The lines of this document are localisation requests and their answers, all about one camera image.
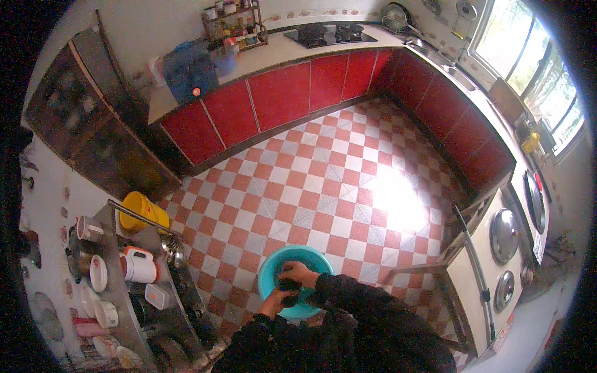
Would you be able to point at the kitchen window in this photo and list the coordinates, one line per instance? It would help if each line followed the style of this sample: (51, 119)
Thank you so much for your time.
(531, 65)

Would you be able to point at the blue water container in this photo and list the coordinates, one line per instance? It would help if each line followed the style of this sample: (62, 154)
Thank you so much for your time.
(196, 70)

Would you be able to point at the round hanging strainer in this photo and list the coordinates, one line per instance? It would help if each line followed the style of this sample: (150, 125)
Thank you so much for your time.
(466, 9)

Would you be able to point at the red kitchen base cabinets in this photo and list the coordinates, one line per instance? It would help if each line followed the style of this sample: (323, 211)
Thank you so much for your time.
(280, 95)

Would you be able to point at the black wok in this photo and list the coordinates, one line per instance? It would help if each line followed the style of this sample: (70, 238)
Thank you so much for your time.
(535, 203)

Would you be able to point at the black gas hob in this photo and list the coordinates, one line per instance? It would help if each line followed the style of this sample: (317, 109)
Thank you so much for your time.
(329, 35)

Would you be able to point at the person's body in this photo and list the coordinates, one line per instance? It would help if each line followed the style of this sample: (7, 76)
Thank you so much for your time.
(354, 340)

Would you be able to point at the small steel pot lid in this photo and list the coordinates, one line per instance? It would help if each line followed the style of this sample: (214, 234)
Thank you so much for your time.
(504, 291)

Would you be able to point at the person's left hand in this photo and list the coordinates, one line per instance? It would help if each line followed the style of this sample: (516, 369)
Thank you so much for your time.
(272, 304)

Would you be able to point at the steel sink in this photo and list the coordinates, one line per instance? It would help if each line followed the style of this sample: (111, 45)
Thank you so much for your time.
(461, 78)

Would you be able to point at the steel kettle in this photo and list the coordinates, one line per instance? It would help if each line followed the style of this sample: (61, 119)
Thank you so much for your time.
(173, 251)

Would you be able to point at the white tiled cooking stove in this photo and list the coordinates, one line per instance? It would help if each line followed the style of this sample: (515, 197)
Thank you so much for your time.
(475, 289)

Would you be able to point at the wooden stool frame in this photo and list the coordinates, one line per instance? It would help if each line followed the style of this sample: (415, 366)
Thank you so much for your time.
(419, 269)

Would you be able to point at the dark cooking pot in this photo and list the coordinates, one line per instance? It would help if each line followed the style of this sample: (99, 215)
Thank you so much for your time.
(79, 259)

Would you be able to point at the white ceramic cup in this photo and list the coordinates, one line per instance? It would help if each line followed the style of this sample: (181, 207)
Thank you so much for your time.
(107, 314)

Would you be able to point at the person's left fingers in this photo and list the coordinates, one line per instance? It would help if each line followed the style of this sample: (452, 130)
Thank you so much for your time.
(285, 294)

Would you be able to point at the metal strainer basket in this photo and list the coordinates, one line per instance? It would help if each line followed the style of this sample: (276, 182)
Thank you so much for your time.
(396, 17)

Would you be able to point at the dark wooden cupboard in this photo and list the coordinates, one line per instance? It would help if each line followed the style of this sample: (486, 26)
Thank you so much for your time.
(98, 126)

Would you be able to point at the plain white bowl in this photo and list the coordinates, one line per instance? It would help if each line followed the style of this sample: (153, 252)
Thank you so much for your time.
(88, 300)

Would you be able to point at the pink folded cloth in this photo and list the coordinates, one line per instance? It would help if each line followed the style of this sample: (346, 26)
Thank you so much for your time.
(88, 328)

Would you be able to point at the yellow plastic bucket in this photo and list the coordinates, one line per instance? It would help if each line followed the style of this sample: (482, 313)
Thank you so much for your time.
(140, 210)

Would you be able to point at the person's right hand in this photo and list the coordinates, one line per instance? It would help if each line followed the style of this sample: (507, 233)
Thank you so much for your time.
(302, 274)

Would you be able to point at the person's right fingers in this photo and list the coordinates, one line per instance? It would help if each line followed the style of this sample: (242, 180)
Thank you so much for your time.
(285, 269)

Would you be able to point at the grey metal shelf rack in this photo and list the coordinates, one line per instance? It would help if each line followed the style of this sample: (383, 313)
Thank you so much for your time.
(119, 289)

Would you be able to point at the yellow bottle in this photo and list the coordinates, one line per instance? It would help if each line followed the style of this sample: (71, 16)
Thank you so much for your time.
(530, 142)

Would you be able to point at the wooden cutting board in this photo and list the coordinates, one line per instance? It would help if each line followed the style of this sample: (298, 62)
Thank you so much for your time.
(506, 99)

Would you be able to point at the grey metal pipe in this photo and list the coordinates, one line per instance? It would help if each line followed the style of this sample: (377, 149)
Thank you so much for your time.
(478, 275)

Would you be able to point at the white rectangular lidded container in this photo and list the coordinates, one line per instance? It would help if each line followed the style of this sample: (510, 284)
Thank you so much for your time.
(156, 296)

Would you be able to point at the teal plastic basin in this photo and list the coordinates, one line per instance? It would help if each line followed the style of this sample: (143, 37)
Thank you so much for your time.
(270, 265)

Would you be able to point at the wooden spice rack with bottles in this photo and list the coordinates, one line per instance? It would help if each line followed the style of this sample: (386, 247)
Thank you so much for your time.
(235, 23)

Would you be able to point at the large steel pot lid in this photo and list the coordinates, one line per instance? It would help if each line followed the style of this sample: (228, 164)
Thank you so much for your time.
(504, 236)

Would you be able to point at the dark wet cloth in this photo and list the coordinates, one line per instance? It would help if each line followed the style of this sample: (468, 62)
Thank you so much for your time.
(290, 285)

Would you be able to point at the white bowl with red rim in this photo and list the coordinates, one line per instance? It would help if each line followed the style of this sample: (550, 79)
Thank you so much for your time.
(98, 273)

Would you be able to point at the white jug with orange lid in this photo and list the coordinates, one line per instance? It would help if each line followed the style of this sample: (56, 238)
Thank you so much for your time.
(140, 265)

